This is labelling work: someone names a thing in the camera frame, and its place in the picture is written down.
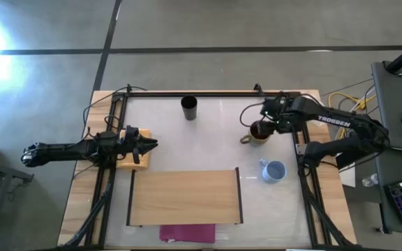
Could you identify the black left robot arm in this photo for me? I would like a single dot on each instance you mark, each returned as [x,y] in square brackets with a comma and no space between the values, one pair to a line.
[58,150]

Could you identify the black flat bar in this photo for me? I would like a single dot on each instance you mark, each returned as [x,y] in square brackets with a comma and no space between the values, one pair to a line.
[345,161]

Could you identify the light blue mug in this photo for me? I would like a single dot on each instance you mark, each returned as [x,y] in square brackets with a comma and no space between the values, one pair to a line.
[274,171]

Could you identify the white paper sheet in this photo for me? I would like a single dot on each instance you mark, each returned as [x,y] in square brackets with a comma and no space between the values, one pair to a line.
[348,178]

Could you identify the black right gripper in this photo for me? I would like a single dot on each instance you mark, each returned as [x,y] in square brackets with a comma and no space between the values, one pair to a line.
[283,116]

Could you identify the clear plastic water bottle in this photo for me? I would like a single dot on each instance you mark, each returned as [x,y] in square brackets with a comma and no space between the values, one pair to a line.
[370,180]

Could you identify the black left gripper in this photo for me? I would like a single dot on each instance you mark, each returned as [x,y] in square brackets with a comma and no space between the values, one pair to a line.
[131,139]

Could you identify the small wooden block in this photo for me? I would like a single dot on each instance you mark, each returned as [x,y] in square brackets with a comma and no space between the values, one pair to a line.
[143,162]

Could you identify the green brown glazed ceramic mug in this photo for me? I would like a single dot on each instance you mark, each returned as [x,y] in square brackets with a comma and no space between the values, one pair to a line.
[253,141]

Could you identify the folded fabric cloth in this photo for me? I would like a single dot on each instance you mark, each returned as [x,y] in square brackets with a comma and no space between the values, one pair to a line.
[187,233]

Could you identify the tall black cup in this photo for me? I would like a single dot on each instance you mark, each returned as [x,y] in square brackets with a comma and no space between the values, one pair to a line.
[189,109]

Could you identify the black aluminium table frame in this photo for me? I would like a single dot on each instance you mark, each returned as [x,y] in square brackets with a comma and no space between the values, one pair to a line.
[204,94]

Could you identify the grey side table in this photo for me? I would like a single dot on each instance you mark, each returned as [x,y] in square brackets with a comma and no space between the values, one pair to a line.
[393,115]
[382,205]

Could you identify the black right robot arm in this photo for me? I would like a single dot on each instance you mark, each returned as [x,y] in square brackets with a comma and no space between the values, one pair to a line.
[333,120]

